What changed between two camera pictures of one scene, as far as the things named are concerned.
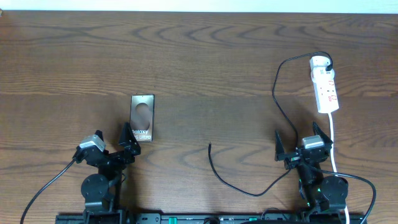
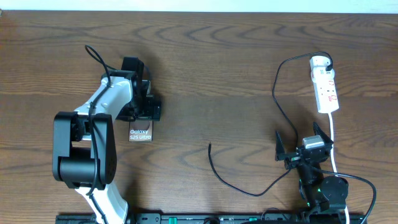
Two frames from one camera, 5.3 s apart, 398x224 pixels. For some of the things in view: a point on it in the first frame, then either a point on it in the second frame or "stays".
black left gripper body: [112, 157] → [153, 107]
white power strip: [323, 81] stays
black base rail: [211, 218] stays
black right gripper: [280, 155] stays
